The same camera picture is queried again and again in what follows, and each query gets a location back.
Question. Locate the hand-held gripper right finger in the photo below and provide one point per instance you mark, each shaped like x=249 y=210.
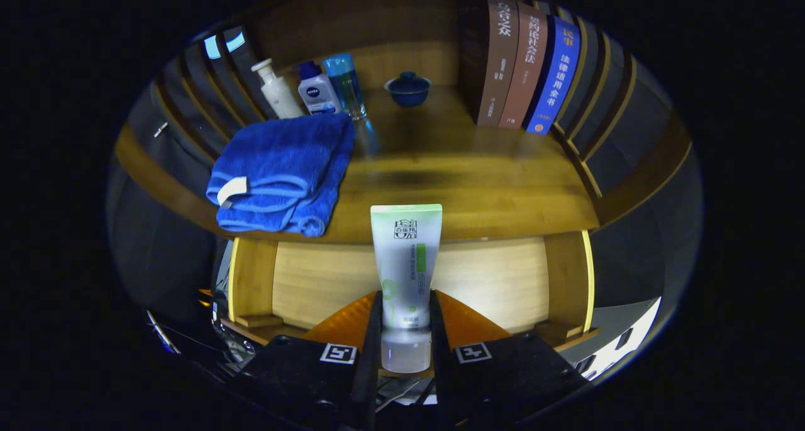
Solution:
x=438 y=355

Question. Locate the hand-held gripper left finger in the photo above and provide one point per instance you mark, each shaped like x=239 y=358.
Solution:
x=374 y=355

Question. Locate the wooden drawer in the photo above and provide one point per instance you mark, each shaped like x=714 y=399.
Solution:
x=314 y=280

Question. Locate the white green tube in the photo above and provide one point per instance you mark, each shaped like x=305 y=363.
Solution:
x=405 y=255

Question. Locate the wooden countertop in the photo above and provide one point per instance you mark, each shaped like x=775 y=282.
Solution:
x=453 y=185

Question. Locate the wooden cabinet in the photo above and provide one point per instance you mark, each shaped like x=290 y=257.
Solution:
x=402 y=60

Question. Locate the folded blue towel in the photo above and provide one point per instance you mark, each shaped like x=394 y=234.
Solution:
x=277 y=160

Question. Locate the blue lidded teacup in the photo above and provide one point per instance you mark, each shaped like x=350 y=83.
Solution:
x=408 y=92

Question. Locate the white bottle with blue cap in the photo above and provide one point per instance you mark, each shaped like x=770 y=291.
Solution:
x=317 y=92

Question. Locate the teal slim bottle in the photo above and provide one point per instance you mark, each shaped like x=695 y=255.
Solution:
x=346 y=86

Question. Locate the white pump bottle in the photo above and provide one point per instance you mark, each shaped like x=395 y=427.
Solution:
x=278 y=90

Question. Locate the dark brown book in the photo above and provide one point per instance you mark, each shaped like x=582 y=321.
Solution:
x=500 y=60

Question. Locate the reddish brown book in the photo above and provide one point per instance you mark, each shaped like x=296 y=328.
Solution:
x=525 y=66

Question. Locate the blue book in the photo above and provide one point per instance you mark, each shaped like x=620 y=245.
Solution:
x=553 y=72

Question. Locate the silver cloth clip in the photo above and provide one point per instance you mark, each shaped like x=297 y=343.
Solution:
x=160 y=129

